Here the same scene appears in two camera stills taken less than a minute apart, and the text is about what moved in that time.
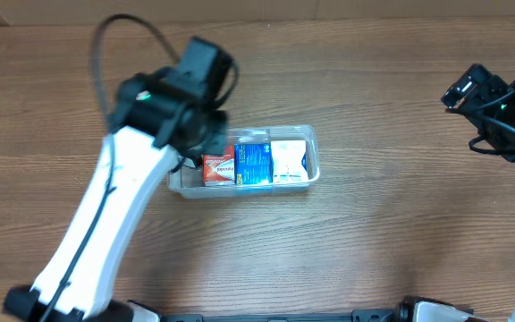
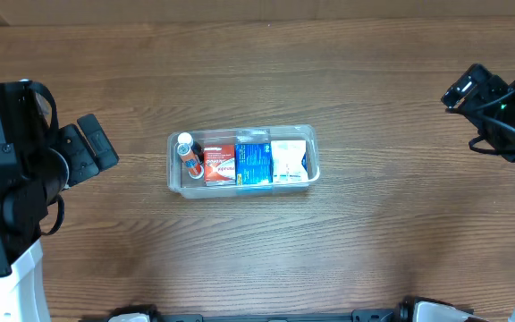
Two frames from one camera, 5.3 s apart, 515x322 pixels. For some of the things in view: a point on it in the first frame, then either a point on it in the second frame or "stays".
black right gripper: (485, 83) stays
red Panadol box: (219, 169) stays
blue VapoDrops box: (253, 164) stays
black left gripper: (215, 139) → (84, 151)
